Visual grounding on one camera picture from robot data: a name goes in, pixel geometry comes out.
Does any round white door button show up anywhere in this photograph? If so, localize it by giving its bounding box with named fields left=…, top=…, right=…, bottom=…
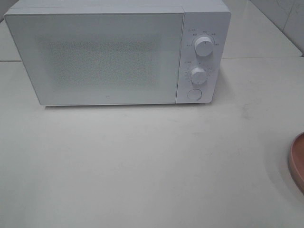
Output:
left=187, top=89, right=202, bottom=101

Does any pink round plate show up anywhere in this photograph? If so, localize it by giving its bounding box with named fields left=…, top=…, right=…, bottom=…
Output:
left=288, top=133, right=304, bottom=192

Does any white microwave door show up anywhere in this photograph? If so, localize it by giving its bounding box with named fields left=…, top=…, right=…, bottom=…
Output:
left=6, top=13, right=183, bottom=106

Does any lower white microwave knob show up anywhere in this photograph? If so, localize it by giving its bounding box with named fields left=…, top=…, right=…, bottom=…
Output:
left=190, top=67, right=207, bottom=85

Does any white microwave knob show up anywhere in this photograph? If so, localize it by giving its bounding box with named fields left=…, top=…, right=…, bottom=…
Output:
left=193, top=34, right=215, bottom=57
left=190, top=67, right=207, bottom=85

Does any upper white microwave knob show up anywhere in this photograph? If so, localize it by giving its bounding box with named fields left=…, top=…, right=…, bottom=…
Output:
left=193, top=34, right=215, bottom=57

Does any white microwave oven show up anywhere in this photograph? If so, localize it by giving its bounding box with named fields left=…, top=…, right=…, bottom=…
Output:
left=4, top=0, right=231, bottom=105

